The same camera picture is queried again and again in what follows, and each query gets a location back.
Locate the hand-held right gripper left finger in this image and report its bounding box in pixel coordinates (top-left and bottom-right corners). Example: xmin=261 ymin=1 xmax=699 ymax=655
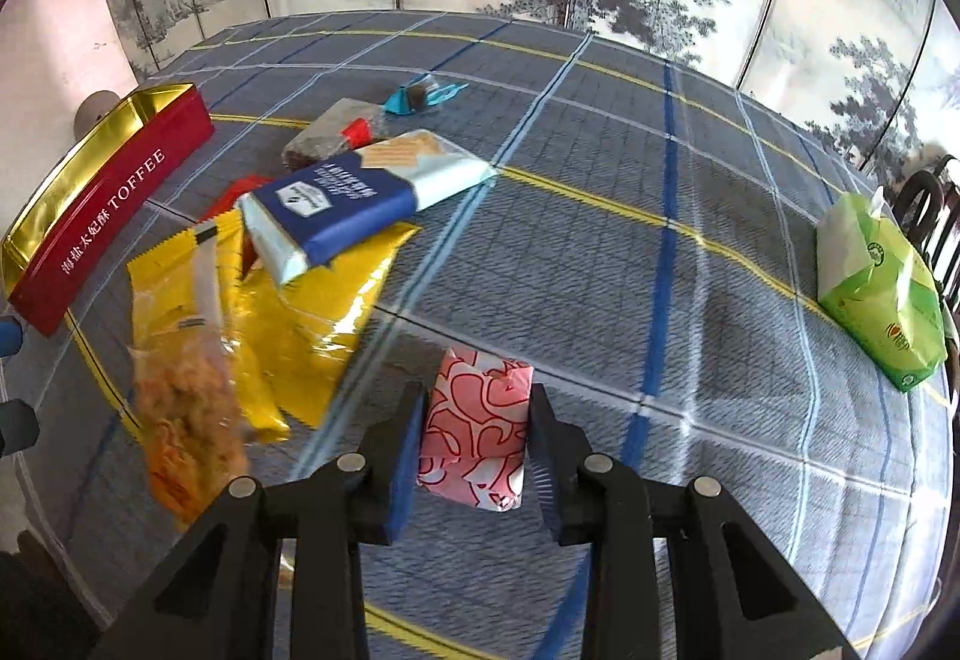
xmin=90 ymin=381 xmax=430 ymax=660

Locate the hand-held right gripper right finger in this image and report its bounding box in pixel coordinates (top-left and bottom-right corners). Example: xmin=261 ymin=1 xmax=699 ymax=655
xmin=527 ymin=384 xmax=856 ymax=660

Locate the pink patterned snack packet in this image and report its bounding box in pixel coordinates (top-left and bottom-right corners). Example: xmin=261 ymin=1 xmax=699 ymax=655
xmin=416 ymin=346 xmax=535 ymax=512

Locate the yellow snack packet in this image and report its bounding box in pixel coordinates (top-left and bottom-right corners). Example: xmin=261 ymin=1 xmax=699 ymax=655
xmin=229 ymin=270 xmax=293 ymax=443
xmin=255 ymin=221 xmax=421 ymax=428

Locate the clear orange snack bag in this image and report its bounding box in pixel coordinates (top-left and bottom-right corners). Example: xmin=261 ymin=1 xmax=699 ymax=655
xmin=126 ymin=217 xmax=260 ymax=530

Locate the red tin box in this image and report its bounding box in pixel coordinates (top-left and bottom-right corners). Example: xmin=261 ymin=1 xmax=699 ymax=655
xmin=0 ymin=82 xmax=215 ymax=338

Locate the blue white biscuit packet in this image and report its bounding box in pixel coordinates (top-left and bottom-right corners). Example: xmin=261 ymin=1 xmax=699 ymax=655
xmin=238 ymin=130 xmax=497 ymax=287

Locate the grey rounded object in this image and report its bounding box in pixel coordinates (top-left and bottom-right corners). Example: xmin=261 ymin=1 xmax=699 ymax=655
xmin=73 ymin=91 xmax=121 ymax=132

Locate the small red snack packet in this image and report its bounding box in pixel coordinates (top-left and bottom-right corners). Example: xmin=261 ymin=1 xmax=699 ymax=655
xmin=201 ymin=175 xmax=275 ymax=222

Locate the blue plaid tablecloth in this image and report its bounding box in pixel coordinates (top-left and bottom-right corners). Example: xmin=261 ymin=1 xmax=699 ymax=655
xmin=0 ymin=9 xmax=960 ymax=660

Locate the clear packet with red label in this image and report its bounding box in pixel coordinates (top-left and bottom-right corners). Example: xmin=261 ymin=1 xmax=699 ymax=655
xmin=281 ymin=97 xmax=391 ymax=170

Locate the teal wrapped candy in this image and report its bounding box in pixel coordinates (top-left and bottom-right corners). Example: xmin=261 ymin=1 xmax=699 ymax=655
xmin=384 ymin=76 xmax=470 ymax=116

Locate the green tissue pack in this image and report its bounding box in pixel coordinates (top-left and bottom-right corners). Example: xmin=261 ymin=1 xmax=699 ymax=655
xmin=816 ymin=187 xmax=947 ymax=392

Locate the dark wooden chair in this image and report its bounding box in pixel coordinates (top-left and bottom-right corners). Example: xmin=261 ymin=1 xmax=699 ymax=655
xmin=896 ymin=154 xmax=960 ymax=406

